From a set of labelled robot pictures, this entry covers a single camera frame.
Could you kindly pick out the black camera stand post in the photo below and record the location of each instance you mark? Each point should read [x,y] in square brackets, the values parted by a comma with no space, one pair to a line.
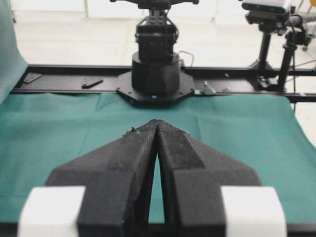
[261,66]

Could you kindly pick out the green backdrop cloth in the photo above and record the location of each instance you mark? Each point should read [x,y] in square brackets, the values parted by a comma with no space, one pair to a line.
[12,64]

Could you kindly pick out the green table cloth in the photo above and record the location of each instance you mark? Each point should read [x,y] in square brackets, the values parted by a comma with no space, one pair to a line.
[39,132]

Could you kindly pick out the white overhead camera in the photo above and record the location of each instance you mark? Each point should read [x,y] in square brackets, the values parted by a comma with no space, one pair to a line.
[267,12]

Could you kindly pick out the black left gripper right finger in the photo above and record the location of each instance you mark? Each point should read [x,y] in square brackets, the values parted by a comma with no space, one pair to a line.
[210,194]

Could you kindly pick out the black mounting rail frame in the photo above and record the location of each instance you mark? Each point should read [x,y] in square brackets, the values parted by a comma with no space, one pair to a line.
[198,81]

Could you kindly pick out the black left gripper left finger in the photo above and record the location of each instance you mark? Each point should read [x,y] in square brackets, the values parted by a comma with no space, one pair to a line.
[96,194]

